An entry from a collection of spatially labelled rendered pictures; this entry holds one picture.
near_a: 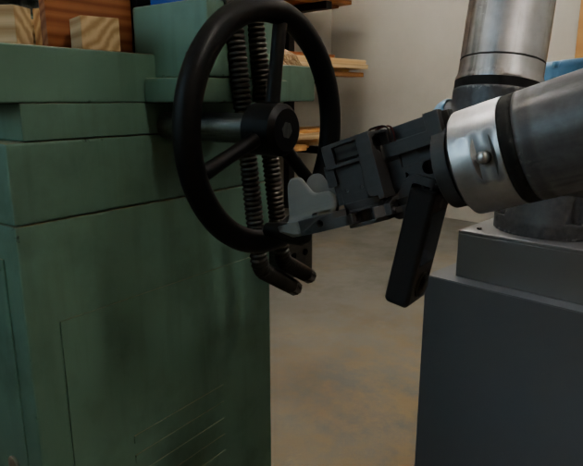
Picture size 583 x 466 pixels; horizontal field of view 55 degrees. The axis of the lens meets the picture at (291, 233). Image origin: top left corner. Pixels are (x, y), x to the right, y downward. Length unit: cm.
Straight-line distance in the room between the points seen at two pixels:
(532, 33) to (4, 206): 57
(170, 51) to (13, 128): 21
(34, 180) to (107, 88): 14
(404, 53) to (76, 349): 390
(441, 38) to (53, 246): 378
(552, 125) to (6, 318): 59
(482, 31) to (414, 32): 377
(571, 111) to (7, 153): 53
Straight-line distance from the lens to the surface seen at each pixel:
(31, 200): 68
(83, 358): 76
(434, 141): 49
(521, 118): 46
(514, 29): 62
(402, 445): 154
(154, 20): 78
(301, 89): 102
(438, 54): 427
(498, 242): 96
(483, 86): 60
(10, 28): 70
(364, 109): 461
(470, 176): 47
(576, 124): 44
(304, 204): 57
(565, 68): 96
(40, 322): 71
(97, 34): 74
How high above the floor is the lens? 84
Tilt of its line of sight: 13 degrees down
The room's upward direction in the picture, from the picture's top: straight up
